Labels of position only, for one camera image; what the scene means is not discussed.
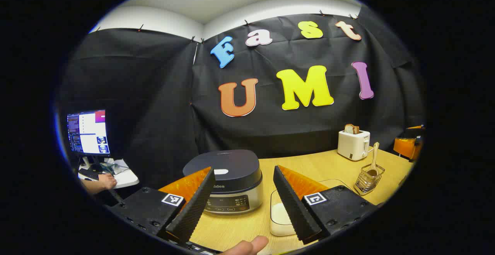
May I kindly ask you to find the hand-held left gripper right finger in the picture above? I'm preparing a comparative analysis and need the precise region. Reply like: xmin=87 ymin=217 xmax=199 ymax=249
xmin=273 ymin=165 xmax=377 ymax=245

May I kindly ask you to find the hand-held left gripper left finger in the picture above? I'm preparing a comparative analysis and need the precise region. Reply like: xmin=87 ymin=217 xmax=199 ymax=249
xmin=110 ymin=166 xmax=216 ymax=244

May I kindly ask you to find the wire metal chopstick holder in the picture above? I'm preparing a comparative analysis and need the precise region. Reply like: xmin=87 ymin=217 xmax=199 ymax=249
xmin=354 ymin=164 xmax=386 ymax=196

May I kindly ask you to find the dark grey rice cooker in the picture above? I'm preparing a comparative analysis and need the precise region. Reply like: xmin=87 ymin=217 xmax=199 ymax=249
xmin=183 ymin=149 xmax=263 ymax=215

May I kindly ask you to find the clear plastic container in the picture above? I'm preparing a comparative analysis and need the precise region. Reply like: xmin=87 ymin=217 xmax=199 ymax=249
xmin=270 ymin=179 xmax=354 ymax=237

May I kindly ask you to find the white toaster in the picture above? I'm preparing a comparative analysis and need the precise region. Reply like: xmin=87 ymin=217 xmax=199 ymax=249
xmin=337 ymin=130 xmax=370 ymax=161

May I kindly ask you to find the white side table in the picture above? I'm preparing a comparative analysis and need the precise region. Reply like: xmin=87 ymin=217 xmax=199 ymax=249
xmin=77 ymin=158 xmax=140 ymax=190

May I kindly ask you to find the small greenish packet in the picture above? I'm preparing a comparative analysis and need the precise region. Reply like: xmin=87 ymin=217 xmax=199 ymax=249
xmin=102 ymin=158 xmax=130 ymax=175

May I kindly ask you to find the computer monitor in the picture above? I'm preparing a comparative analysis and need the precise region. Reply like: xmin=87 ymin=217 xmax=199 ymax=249
xmin=67 ymin=109 xmax=111 ymax=157

